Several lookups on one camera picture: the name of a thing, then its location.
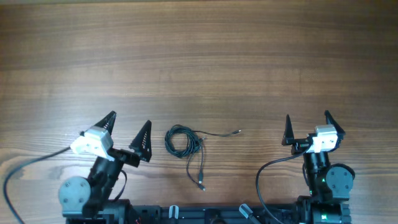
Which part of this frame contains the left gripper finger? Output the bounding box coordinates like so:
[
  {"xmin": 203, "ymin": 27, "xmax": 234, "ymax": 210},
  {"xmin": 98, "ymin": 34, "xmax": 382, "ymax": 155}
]
[
  {"xmin": 95, "ymin": 111, "xmax": 117, "ymax": 135},
  {"xmin": 129, "ymin": 120, "xmax": 152, "ymax": 162}
]

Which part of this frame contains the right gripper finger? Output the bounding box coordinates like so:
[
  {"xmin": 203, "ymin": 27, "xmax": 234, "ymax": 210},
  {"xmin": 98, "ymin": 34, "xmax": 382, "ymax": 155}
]
[
  {"xmin": 324, "ymin": 110, "xmax": 346, "ymax": 140},
  {"xmin": 281, "ymin": 114, "xmax": 295, "ymax": 146}
]

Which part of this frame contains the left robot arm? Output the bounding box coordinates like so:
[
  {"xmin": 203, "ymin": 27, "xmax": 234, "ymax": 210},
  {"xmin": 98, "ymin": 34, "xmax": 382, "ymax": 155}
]
[{"xmin": 58, "ymin": 111, "xmax": 152, "ymax": 223}]

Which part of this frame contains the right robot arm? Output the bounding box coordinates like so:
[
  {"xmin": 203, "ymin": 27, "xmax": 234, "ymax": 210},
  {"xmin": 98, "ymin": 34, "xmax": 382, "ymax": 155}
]
[{"xmin": 282, "ymin": 111, "xmax": 355, "ymax": 224}]

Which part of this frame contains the left camera black cable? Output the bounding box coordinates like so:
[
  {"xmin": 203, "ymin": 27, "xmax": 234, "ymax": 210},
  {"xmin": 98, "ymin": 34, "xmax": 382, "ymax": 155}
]
[{"xmin": 2, "ymin": 146, "xmax": 72, "ymax": 224}]

